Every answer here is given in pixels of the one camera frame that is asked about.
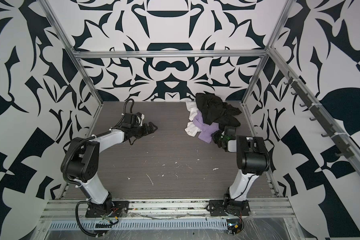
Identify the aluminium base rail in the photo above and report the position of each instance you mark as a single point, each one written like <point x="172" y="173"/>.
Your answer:
<point x="157" y="209"/>

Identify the purple cloth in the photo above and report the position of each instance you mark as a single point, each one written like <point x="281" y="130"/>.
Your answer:
<point x="206" y="129"/>

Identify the grey wall hook rack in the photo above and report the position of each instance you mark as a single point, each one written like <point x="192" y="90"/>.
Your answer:
<point x="321" y="115"/>

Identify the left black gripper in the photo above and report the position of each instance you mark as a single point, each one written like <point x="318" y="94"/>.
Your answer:
<point x="147" y="131"/>

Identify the white cloth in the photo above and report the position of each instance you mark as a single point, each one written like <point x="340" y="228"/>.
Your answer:
<point x="191" y="128"/>

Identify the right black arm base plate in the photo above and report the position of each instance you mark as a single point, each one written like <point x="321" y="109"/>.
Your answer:
<point x="219" y="208"/>

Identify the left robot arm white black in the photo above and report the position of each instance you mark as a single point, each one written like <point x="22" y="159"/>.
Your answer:
<point x="81" y="162"/>

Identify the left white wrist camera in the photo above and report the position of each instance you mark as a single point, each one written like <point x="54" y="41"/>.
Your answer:
<point x="134" y="120"/>

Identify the small green circuit board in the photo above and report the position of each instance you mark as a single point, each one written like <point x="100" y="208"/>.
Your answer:
<point x="234" y="227"/>

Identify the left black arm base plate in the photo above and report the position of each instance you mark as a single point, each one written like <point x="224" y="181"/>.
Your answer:
<point x="114" y="209"/>

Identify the slotted grey cable duct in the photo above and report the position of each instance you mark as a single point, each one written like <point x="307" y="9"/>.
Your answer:
<point x="174" y="224"/>

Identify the black cloth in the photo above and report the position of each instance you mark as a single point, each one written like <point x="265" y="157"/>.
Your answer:
<point x="214" y="110"/>

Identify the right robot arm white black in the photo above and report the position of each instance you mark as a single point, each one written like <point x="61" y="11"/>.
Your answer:
<point x="252" y="161"/>

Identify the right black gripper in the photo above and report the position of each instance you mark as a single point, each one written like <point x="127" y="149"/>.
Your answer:
<point x="215" y="136"/>

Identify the aluminium cage frame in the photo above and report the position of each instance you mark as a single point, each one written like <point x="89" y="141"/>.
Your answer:
<point x="268" y="52"/>

